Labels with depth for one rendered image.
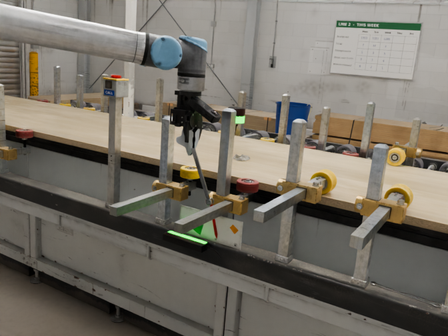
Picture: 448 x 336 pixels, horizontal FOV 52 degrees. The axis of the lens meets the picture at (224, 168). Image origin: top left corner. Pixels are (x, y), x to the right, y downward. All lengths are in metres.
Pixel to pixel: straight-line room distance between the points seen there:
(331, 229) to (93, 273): 1.34
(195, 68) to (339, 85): 7.32
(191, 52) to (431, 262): 1.00
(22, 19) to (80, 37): 0.14
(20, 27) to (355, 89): 7.69
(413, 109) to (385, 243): 6.94
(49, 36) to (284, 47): 7.93
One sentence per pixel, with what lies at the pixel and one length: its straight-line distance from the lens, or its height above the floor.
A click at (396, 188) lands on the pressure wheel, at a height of 0.98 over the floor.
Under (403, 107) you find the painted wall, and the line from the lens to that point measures 8.52.
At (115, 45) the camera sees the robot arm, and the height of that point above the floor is 1.34.
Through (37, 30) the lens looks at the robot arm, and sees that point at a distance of 1.29.
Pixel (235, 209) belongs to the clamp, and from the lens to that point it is 1.55.
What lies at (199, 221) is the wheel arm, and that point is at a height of 0.85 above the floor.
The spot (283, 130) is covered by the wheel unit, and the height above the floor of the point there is 0.95.
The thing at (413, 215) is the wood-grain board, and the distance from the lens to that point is 1.55.
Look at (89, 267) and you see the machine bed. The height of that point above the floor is 0.22.
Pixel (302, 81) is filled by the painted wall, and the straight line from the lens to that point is 8.91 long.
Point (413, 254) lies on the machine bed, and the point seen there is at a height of 0.76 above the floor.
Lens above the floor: 1.33
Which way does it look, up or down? 14 degrees down
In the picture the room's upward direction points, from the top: 5 degrees clockwise
